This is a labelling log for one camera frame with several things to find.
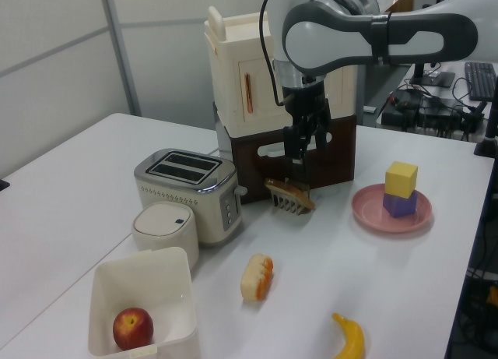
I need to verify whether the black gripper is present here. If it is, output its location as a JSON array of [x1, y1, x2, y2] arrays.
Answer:
[[282, 82, 333, 181]]

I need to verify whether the yellow cube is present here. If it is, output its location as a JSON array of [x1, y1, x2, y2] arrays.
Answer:
[[384, 160, 419, 199]]

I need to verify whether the purple cube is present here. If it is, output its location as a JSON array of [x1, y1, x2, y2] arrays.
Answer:
[[382, 190, 418, 219]]

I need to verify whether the dark brown crate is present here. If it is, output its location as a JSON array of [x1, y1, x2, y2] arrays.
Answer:
[[229, 113, 358, 205]]

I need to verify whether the brown toast slice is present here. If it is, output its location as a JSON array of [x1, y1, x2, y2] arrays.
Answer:
[[264, 178, 317, 210]]

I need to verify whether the brown toast rack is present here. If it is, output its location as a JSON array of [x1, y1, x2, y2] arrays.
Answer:
[[268, 178, 312, 216]]

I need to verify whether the pink plate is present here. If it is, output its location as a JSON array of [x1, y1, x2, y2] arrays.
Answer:
[[351, 183, 433, 234]]

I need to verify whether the white oven appliance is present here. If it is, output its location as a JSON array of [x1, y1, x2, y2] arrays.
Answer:
[[203, 5, 358, 138]]

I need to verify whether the black monitor stand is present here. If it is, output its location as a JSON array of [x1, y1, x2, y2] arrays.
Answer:
[[408, 62, 456, 89]]

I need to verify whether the cream chrome toaster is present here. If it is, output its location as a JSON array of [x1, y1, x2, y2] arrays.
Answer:
[[133, 148, 248, 248]]

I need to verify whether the cream orange cake slice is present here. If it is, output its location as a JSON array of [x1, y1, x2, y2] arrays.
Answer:
[[240, 253, 275, 301]]

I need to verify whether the small cream lidded bin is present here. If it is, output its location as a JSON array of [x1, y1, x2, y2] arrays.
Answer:
[[131, 202, 200, 263]]

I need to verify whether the black clamp pole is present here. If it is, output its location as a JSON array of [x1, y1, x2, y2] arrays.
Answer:
[[473, 97, 498, 157]]

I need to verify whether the black keyboard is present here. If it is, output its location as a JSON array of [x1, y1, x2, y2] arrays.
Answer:
[[464, 62, 498, 101]]

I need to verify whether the yellow banana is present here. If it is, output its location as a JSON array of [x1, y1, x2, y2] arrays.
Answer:
[[331, 312, 366, 359]]

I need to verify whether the open white plastic box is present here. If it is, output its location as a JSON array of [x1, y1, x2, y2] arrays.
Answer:
[[87, 246, 201, 359]]

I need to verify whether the red apple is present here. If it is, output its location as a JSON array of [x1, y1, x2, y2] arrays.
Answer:
[[112, 307, 155, 351]]

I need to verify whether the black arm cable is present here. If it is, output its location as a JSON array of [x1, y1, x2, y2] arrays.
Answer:
[[258, 0, 293, 105]]

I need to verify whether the black electronics box with cables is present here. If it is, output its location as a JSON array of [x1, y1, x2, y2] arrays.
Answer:
[[380, 86, 488, 143]]

